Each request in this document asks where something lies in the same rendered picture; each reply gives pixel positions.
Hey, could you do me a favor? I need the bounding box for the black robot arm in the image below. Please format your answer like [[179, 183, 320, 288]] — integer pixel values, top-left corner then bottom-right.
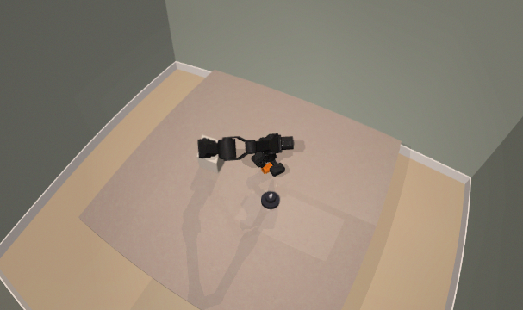
[[197, 133, 294, 168]]

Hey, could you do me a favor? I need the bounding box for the black round pedestal with silver shaft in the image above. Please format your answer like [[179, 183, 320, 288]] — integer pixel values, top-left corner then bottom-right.
[[261, 191, 280, 209]]

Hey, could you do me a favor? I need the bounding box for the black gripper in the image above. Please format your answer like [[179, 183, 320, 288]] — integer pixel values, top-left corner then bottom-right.
[[264, 152, 285, 177]]

